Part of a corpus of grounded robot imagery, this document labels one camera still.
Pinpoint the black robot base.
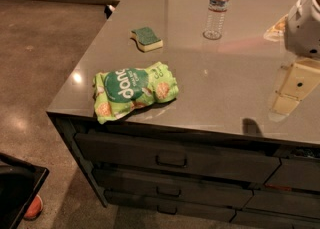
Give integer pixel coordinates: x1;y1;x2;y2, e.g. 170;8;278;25
0;153;49;229

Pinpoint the dark grey drawer cabinet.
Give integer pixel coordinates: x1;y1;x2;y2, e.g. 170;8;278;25
48;0;320;229

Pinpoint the green and yellow sponge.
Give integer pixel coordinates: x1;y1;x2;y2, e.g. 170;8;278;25
131;27;163;52

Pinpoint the clear plastic water bottle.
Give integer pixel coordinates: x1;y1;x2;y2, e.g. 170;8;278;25
203;0;230;40

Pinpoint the orange wheel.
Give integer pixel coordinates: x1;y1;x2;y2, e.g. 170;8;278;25
24;195;43;220

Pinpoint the green snack bag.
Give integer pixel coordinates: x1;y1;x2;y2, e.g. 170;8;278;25
93;62;179;124

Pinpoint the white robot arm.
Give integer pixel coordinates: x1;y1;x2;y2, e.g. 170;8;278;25
284;0;320;59

